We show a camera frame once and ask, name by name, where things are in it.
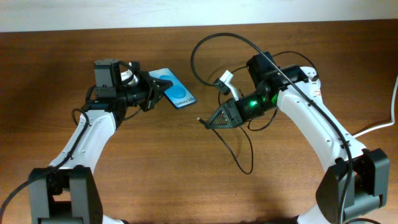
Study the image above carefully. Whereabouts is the white power strip cord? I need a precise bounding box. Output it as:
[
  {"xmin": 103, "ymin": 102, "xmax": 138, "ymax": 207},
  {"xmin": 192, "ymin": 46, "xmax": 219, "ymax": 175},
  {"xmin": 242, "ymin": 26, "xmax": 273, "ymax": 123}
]
[{"xmin": 351, "ymin": 74, "xmax": 398, "ymax": 139}]

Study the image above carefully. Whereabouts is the blue screen smartphone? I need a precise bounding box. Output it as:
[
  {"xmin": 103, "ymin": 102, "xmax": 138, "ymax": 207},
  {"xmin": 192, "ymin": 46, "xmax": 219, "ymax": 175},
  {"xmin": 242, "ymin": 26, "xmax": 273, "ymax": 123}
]
[{"xmin": 149, "ymin": 68, "xmax": 197, "ymax": 110}]

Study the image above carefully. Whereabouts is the black usb charging cable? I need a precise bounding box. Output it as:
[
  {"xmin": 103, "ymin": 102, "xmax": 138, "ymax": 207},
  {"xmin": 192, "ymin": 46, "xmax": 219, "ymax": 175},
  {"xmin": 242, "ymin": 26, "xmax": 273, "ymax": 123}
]
[{"xmin": 196, "ymin": 51, "xmax": 320, "ymax": 175}]

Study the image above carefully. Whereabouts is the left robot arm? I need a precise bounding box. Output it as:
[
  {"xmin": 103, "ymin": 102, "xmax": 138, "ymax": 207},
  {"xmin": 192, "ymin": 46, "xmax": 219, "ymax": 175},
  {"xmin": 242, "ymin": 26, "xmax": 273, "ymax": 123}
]
[{"xmin": 29, "ymin": 58, "xmax": 173, "ymax": 223}]

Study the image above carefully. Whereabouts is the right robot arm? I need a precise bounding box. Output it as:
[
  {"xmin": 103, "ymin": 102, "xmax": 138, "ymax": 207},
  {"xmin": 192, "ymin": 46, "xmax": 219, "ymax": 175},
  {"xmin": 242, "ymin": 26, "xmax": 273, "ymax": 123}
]
[{"xmin": 204, "ymin": 52, "xmax": 390, "ymax": 223}]

